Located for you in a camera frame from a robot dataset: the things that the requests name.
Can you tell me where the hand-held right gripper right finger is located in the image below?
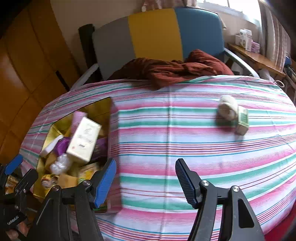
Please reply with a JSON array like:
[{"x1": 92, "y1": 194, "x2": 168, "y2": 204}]
[{"x1": 175, "y1": 158, "x2": 265, "y2": 241}]

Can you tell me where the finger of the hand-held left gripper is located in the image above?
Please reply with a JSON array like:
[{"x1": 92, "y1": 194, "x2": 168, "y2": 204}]
[
  {"x1": 0, "y1": 154, "x2": 23, "y2": 183},
  {"x1": 15, "y1": 169, "x2": 38, "y2": 200}
]

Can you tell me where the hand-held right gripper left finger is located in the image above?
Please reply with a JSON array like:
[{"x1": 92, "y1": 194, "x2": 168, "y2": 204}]
[{"x1": 27, "y1": 158, "x2": 117, "y2": 241}]

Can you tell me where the yellow green snack packet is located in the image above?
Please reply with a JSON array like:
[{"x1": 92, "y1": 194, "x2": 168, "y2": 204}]
[{"x1": 77, "y1": 162, "x2": 107, "y2": 181}]

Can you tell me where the clear plastic item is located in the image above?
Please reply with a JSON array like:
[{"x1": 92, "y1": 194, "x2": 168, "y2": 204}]
[{"x1": 50, "y1": 154, "x2": 72, "y2": 174}]

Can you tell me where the cream carton box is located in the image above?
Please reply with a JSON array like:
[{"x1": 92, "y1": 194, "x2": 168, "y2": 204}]
[{"x1": 66, "y1": 116, "x2": 102, "y2": 163}]

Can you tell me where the purple wrapper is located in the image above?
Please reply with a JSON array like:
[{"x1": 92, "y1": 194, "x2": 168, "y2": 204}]
[{"x1": 54, "y1": 138, "x2": 72, "y2": 156}]

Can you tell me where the pink item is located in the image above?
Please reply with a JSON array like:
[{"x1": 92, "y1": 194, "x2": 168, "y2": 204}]
[{"x1": 72, "y1": 111, "x2": 88, "y2": 130}]

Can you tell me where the gold tin box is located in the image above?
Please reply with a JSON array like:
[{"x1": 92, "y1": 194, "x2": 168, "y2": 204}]
[{"x1": 32, "y1": 97, "x2": 123, "y2": 215}]

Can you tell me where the small green patterned box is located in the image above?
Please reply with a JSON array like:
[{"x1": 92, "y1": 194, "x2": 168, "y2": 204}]
[{"x1": 235, "y1": 107, "x2": 250, "y2": 135}]

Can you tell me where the white gauze roll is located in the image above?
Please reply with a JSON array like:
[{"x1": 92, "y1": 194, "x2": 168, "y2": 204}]
[{"x1": 218, "y1": 95, "x2": 238, "y2": 121}]

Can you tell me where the striped tablecloth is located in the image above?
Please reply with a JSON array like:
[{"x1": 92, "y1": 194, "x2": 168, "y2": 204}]
[{"x1": 18, "y1": 75, "x2": 296, "y2": 241}]

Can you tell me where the red cloth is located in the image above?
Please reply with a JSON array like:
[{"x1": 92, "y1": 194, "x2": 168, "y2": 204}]
[{"x1": 264, "y1": 213, "x2": 296, "y2": 241}]

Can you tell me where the wooden wardrobe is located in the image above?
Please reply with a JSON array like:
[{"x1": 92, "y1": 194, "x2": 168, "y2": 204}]
[{"x1": 0, "y1": 0, "x2": 81, "y2": 163}]

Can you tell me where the brown cloth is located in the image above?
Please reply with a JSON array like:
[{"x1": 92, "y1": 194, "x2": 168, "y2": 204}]
[{"x1": 111, "y1": 58, "x2": 218, "y2": 90}]

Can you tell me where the brown cushion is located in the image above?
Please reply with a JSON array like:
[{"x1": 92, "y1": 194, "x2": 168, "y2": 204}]
[{"x1": 185, "y1": 49, "x2": 234, "y2": 76}]

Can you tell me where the wooden side table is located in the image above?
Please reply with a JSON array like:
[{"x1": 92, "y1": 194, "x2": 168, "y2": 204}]
[{"x1": 228, "y1": 43, "x2": 286, "y2": 78}]

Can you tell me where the grey yellow blue armchair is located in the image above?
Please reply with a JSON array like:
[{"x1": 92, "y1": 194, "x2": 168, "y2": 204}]
[{"x1": 69, "y1": 6, "x2": 259, "y2": 92}]

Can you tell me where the white carton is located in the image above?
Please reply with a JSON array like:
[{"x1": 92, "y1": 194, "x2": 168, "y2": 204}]
[{"x1": 235, "y1": 29, "x2": 252, "y2": 51}]

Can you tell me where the striped curtain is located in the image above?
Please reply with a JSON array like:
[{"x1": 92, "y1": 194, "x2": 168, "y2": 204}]
[{"x1": 259, "y1": 0, "x2": 292, "y2": 70}]

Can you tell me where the patterned curtain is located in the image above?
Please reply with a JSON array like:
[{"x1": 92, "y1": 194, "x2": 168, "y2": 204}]
[{"x1": 142, "y1": 0, "x2": 197, "y2": 10}]

